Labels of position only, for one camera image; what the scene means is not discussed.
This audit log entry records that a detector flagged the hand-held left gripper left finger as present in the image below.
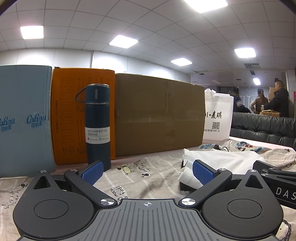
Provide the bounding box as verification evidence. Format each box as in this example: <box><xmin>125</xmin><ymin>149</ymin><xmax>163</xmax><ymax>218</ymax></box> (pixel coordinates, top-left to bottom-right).
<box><xmin>29</xmin><ymin>161</ymin><xmax>118</xmax><ymax>208</ymax></box>

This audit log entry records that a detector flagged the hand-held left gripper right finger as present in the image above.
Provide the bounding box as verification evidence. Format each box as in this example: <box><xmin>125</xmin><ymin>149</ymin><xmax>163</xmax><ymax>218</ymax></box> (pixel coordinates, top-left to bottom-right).
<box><xmin>180</xmin><ymin>159</ymin><xmax>269</xmax><ymax>207</ymax></box>

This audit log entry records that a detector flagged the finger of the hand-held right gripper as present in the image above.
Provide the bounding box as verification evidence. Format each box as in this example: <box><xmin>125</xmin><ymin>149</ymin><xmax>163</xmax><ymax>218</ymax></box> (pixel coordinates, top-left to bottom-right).
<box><xmin>253</xmin><ymin>160</ymin><xmax>296</xmax><ymax>181</ymax></box>

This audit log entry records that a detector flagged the white garment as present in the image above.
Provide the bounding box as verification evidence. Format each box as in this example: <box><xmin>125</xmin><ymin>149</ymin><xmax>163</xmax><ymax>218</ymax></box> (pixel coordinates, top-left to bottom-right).
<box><xmin>178</xmin><ymin>148</ymin><xmax>260</xmax><ymax>189</ymax></box>

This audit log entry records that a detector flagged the cream printed garment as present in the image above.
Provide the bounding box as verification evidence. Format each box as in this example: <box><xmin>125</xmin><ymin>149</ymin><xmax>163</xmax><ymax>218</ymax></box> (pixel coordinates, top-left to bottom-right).
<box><xmin>200</xmin><ymin>138</ymin><xmax>296</xmax><ymax>174</ymax></box>

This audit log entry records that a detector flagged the printed bedsheet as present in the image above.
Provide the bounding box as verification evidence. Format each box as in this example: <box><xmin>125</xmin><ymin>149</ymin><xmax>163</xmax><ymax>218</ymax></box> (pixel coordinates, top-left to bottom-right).
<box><xmin>0</xmin><ymin>138</ymin><xmax>296</xmax><ymax>241</ymax></box>

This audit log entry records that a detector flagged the black leather sofa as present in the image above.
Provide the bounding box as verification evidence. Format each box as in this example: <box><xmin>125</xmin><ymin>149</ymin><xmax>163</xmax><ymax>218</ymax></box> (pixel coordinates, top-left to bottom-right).
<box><xmin>231</xmin><ymin>112</ymin><xmax>296</xmax><ymax>149</ymax></box>

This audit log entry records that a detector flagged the small open cardboard box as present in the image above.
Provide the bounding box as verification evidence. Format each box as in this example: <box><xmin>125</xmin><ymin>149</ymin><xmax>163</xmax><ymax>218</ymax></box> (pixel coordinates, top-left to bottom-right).
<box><xmin>260</xmin><ymin>110</ymin><xmax>282</xmax><ymax>118</ymax></box>

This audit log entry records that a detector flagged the dark blue vacuum bottle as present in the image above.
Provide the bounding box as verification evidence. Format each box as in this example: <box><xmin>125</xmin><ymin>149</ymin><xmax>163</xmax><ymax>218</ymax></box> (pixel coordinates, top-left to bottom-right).
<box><xmin>74</xmin><ymin>83</ymin><xmax>112</xmax><ymax>172</ymax></box>

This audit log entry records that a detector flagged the white shopping bag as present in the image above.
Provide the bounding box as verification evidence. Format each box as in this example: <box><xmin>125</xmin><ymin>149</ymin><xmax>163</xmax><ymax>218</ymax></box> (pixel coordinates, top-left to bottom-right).
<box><xmin>203</xmin><ymin>88</ymin><xmax>234</xmax><ymax>142</ymax></box>

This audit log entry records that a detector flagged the orange carton box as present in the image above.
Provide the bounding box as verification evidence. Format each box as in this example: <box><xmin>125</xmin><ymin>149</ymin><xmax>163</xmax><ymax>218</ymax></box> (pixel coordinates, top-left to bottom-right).
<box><xmin>51</xmin><ymin>67</ymin><xmax>115</xmax><ymax>165</ymax></box>

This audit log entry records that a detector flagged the brown cardboard box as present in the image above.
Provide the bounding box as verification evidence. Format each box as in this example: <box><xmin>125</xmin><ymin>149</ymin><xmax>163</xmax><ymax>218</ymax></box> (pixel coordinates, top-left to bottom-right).
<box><xmin>114</xmin><ymin>73</ymin><xmax>206</xmax><ymax>157</ymax></box>

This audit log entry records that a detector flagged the light blue carton box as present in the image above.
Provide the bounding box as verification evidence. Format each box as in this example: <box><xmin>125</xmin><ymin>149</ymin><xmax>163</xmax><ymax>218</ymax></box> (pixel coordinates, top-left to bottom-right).
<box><xmin>0</xmin><ymin>65</ymin><xmax>55</xmax><ymax>173</ymax></box>

